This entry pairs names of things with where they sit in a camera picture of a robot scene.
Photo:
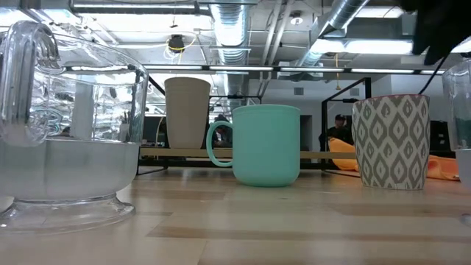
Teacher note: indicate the black framed wooden shelf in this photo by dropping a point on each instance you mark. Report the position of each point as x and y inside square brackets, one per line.
[312, 154]

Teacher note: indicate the person behind shelf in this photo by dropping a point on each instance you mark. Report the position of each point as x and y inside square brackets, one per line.
[222, 134]

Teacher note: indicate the person with cap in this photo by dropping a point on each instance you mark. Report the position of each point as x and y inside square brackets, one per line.
[335, 132]

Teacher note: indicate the black ceiling device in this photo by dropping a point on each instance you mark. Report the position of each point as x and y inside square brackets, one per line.
[176, 43]

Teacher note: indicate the black cabinet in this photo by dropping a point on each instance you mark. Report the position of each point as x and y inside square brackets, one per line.
[441, 136]

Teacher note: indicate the silver ribbed ventilation duct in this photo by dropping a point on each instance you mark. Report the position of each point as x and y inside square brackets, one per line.
[230, 33]

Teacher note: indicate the beige ribbed cup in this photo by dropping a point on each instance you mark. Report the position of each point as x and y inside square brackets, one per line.
[187, 114]

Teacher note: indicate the long ceiling light strip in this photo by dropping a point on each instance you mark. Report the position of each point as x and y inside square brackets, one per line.
[294, 69]

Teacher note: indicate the ceiling light panel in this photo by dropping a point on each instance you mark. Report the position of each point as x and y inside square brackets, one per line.
[379, 46]

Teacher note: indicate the silver spiral ventilation duct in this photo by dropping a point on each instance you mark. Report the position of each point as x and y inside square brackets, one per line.
[342, 14]

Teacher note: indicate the grey white patterned cup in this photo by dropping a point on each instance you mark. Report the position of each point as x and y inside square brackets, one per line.
[392, 143]

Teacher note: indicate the round ceiling fixture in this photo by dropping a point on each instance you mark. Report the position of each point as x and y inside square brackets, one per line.
[296, 20]

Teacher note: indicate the orange cloth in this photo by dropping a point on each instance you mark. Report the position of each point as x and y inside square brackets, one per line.
[340, 156]

